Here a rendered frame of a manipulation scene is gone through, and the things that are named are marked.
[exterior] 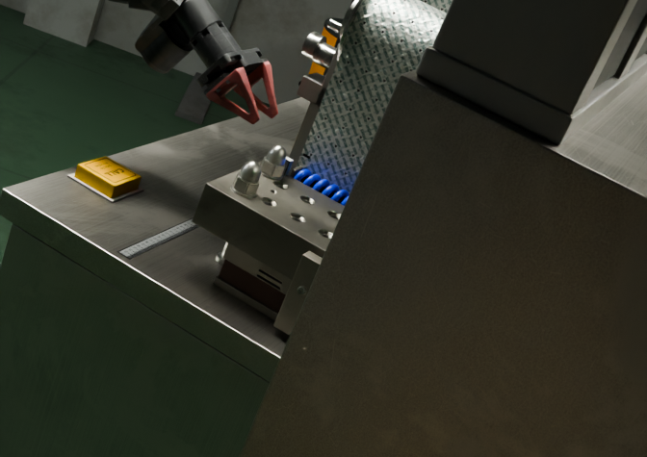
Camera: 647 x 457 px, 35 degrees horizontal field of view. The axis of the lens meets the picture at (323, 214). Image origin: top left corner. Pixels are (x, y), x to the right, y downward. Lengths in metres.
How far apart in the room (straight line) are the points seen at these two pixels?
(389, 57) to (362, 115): 0.09
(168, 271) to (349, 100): 0.35
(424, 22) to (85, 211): 0.53
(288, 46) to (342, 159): 3.50
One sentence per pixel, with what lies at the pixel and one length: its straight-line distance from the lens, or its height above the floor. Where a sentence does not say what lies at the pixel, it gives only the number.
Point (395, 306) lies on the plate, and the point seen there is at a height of 1.33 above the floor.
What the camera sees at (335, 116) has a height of 1.13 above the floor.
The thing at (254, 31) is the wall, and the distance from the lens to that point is 4.95.
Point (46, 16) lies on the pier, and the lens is 4.96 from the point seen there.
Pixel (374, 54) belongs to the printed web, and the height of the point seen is 1.23.
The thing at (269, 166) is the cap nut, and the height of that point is 1.04.
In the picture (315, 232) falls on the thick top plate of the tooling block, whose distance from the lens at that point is 1.33.
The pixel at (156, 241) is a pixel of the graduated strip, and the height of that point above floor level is 0.90.
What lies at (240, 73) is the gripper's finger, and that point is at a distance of 1.47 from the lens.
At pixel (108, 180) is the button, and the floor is 0.92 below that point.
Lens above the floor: 1.57
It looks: 23 degrees down
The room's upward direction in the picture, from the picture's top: 23 degrees clockwise
